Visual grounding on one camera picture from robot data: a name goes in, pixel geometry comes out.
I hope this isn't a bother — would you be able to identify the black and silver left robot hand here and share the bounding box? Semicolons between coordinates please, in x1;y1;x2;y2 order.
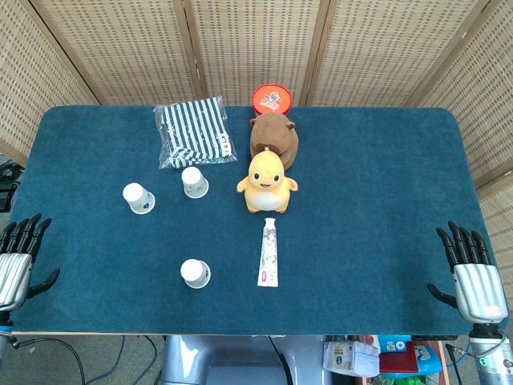
0;213;61;313

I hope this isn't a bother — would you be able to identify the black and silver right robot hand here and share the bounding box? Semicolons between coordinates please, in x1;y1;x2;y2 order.
426;221;509;324

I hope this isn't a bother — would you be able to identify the white floral paper cup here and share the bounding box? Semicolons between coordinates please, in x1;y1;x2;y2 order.
180;166;210;200
122;182;156;215
180;258;212;290

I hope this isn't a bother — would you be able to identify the blue plastic toy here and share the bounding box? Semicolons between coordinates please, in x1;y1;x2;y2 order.
412;342;444;376

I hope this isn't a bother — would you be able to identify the blue and white box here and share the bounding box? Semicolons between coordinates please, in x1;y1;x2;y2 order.
378;335;414;354

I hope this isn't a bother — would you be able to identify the dark red book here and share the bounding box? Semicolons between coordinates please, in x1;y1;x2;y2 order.
378;342;420;375

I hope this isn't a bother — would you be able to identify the blue carpet table mat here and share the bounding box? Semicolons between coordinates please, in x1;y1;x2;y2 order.
10;104;500;336

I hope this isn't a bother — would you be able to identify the white plastic package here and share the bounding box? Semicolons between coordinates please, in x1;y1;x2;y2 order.
322;339;381;378

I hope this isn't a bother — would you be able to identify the silver robot torso base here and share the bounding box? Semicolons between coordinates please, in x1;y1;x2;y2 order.
160;334;333;385

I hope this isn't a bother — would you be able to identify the white floral toothpaste tube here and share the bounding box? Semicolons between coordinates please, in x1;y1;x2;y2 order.
256;217;280;288

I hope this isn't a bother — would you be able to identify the striped cloth in plastic bag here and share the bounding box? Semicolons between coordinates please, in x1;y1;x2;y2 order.
153;95;238;171

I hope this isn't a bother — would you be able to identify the yellow dragon plush toy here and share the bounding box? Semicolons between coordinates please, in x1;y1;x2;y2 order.
236;146;299;214

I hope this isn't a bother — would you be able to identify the brown capybara plush toy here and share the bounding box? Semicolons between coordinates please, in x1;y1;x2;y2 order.
248;112;301;168

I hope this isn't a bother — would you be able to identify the round red tin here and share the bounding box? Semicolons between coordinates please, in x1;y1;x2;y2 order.
252;83;293;115

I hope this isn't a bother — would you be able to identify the woven rattan folding screen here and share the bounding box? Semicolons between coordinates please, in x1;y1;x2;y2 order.
0;0;513;257

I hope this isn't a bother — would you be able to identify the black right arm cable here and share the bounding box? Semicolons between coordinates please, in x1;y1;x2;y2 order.
444;342;475;385

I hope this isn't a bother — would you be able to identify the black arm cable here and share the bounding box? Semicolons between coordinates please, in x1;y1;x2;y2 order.
10;336;87;385
444;342;475;385

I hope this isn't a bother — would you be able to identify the black equipment with cables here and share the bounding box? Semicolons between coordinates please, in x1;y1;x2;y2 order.
0;158;22;213

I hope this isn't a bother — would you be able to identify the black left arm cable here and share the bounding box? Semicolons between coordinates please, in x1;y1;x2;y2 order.
10;336;87;385

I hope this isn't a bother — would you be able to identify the blue floor cable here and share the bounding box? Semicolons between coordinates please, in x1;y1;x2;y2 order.
86;334;166;385

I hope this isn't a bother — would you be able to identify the black torso cable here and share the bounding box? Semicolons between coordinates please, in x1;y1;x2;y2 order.
267;335;294;385

